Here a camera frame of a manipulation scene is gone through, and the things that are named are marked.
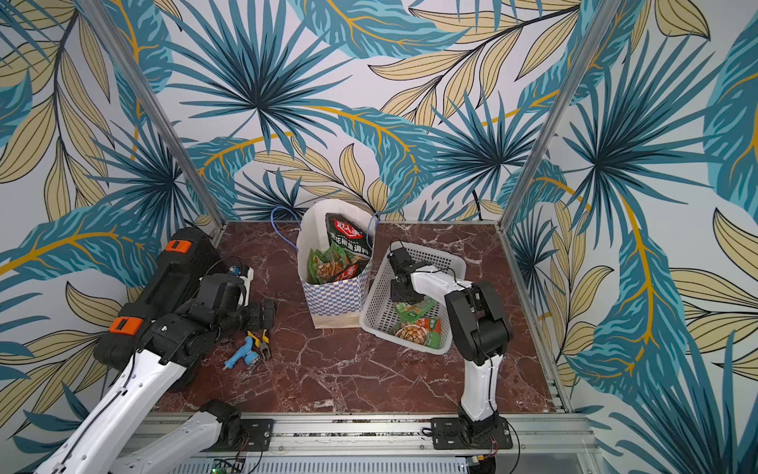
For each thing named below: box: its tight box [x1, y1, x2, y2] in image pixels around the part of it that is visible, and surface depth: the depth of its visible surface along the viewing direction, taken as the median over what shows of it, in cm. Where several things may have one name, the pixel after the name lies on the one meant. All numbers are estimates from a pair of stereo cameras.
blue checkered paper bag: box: [298, 199, 376, 329], surface depth 83 cm
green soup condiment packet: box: [390, 317, 442, 350], surface depth 89 cm
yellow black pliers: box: [247, 328, 272, 362], surface depth 88 cm
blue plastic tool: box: [223, 335, 259, 371], surface depth 85 cm
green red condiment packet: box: [306, 243, 371, 285], surface depth 96 cm
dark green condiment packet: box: [324, 212, 374, 262], surface depth 95 cm
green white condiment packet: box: [394, 296, 439, 324], surface depth 96 cm
